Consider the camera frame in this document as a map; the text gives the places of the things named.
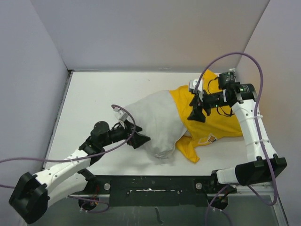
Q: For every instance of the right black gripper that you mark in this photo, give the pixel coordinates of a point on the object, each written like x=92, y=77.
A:
x=197, y=113

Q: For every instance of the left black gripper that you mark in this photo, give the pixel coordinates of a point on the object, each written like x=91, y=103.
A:
x=138, y=139

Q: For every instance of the yellow printed pillowcase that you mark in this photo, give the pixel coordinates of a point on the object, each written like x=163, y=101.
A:
x=217, y=126

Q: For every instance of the white pillow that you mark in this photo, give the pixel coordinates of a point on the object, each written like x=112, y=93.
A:
x=158, y=116

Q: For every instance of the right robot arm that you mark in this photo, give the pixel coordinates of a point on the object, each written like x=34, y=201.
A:
x=263, y=163

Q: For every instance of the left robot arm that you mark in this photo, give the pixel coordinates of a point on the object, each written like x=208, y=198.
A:
x=34, y=193

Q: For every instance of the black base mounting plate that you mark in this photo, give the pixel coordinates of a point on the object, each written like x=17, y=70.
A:
x=156, y=191

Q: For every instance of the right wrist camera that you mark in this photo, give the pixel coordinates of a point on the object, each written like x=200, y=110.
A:
x=196, y=88

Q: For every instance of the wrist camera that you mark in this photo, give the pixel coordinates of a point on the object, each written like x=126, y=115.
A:
x=196, y=88
x=121, y=115

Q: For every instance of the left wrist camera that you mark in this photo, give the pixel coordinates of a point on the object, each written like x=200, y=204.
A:
x=121, y=115

